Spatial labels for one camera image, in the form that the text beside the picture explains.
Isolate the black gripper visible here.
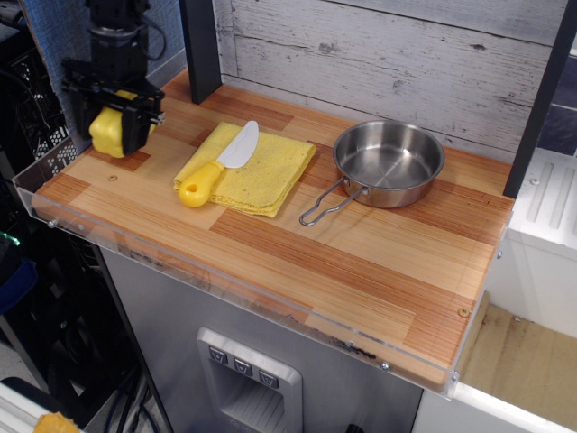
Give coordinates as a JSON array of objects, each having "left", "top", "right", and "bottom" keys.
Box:
[{"left": 61, "top": 26, "right": 164, "bottom": 156}]

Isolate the yellow toy bell pepper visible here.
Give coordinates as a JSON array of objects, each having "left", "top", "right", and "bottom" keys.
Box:
[{"left": 89, "top": 106, "right": 156, "bottom": 158}]

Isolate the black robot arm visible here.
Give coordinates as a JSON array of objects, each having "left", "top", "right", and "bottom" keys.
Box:
[{"left": 62, "top": 1, "right": 166, "bottom": 158}]

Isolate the yellow folded cloth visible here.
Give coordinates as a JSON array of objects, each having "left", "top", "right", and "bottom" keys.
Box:
[{"left": 173, "top": 122, "right": 316, "bottom": 218}]

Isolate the stainless steel pot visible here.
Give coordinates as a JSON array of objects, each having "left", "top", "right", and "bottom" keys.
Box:
[{"left": 299, "top": 120, "right": 445, "bottom": 226}]

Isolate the blue fabric panel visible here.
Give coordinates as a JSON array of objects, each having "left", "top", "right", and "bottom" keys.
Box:
[{"left": 20, "top": 0, "right": 187, "bottom": 152}]

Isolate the silver toy fridge cabinet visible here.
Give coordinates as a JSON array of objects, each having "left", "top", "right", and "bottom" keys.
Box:
[{"left": 103, "top": 251, "right": 422, "bottom": 432}]

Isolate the clear acrylic table guard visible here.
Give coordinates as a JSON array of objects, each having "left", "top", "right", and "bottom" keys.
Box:
[{"left": 14, "top": 73, "right": 513, "bottom": 394}]

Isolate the yellow object bottom left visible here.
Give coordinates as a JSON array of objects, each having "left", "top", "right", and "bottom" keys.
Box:
[{"left": 32, "top": 412, "right": 80, "bottom": 433}]

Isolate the white toy sink unit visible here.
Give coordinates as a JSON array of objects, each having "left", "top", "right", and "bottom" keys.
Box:
[{"left": 414, "top": 149, "right": 576, "bottom": 432}]

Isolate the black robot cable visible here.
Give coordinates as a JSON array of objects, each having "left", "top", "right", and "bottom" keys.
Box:
[{"left": 137, "top": 11, "right": 168, "bottom": 62}]

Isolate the toy knife yellow handle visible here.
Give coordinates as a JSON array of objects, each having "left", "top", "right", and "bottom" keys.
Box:
[{"left": 178, "top": 120, "right": 261, "bottom": 208}]

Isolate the dark left vertical post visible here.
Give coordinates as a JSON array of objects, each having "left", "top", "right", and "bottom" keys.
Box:
[{"left": 179, "top": 0, "right": 222, "bottom": 105}]

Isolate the dark vertical post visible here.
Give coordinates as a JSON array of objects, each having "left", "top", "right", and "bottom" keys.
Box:
[
  {"left": 179, "top": 0, "right": 222, "bottom": 105},
  {"left": 502, "top": 0, "right": 576, "bottom": 198}
]

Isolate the dark right vertical post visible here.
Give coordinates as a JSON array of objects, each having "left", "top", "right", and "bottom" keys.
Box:
[{"left": 502, "top": 0, "right": 576, "bottom": 198}]

